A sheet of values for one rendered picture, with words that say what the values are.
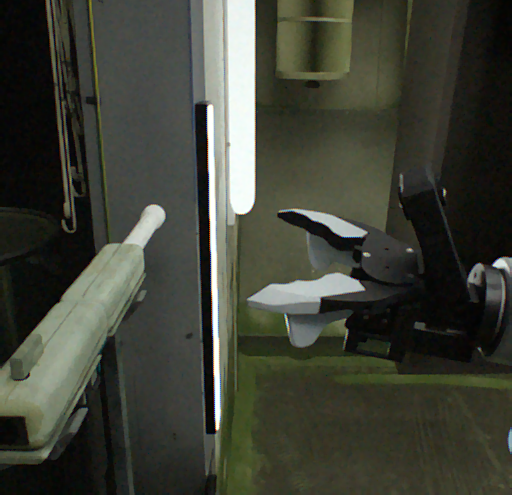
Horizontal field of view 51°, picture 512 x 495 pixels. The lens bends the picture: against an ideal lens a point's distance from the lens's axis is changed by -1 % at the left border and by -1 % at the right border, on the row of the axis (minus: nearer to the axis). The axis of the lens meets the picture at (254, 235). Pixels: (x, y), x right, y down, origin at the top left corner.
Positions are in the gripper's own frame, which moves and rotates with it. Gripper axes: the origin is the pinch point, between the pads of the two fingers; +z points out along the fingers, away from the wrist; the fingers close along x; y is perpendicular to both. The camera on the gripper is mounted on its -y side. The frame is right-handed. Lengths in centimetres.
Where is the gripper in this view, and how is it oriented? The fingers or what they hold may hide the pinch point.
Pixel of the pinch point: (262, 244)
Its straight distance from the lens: 48.0
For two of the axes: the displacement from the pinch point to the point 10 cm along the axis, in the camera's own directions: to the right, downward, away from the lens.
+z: -9.8, -1.8, 1.3
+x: 2.0, -4.9, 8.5
